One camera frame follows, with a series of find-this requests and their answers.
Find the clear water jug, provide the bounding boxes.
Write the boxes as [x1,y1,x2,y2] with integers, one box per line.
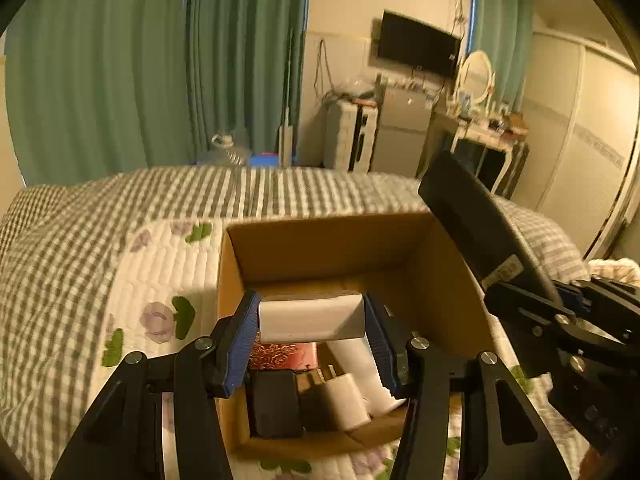
[210,132,251,167]

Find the narrow green curtain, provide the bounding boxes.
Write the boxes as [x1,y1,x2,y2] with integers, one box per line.
[187,0,308,168]

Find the green curtain beside wardrobe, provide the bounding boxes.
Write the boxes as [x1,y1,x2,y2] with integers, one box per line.
[470,0,534,111]

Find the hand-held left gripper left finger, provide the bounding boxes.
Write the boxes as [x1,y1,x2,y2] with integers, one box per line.
[50,290,263,480]

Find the white mop pole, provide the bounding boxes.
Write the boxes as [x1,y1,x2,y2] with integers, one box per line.
[278,30,297,168]

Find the clear plastic bag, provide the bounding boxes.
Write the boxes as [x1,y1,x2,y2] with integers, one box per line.
[345,77,376,99]

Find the black wall television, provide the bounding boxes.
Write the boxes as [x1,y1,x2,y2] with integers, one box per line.
[376,9,463,80]

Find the white dressing table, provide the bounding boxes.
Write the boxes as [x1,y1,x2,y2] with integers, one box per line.
[420,109,528,198]

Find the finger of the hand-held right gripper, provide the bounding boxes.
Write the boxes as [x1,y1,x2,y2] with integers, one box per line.
[482,281,577,337]
[559,274,640,317]

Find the dark green suitcase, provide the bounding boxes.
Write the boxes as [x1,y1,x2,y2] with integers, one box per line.
[500,142,530,200]

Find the white charger plug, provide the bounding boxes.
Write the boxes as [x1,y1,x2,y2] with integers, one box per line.
[322,371,372,432]

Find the black power bank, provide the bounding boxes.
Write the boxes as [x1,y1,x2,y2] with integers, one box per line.
[247,370,305,438]

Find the oval white vanity mirror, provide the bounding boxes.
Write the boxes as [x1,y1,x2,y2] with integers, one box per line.
[456,50,496,107]

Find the wide green curtain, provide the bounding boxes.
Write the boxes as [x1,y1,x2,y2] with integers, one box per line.
[2,0,201,187]

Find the grey mini fridge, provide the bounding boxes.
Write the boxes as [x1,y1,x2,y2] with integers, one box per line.
[370,85,441,178]

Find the white louvred wardrobe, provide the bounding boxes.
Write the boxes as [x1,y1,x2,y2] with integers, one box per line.
[515,30,640,261]

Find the white ruffled cloth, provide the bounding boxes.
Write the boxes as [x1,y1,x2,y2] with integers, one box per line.
[587,257,640,288]

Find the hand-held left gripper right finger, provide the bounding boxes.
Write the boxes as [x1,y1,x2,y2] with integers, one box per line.
[362,292,573,480]

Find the brown cardboard box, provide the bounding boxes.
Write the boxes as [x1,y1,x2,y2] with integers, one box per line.
[216,211,502,461]

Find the green checked blanket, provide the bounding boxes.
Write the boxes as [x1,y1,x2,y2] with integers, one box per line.
[0,165,591,480]

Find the red patterned box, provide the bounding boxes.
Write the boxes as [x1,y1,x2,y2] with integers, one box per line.
[249,342,321,372]

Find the brown box on dressing table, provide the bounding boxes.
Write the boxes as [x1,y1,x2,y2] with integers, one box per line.
[502,112,529,136]

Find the white rectangular box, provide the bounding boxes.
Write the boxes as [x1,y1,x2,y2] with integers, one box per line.
[257,290,368,345]

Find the black remote control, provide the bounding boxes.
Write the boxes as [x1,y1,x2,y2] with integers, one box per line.
[417,150,563,306]

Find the white suitcase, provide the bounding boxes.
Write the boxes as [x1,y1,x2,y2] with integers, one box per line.
[324,100,378,173]

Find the hanging wall cables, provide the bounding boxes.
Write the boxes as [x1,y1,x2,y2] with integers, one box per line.
[314,37,336,96]

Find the white tube with red cap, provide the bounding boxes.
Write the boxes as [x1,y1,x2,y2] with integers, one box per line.
[327,337,407,416]

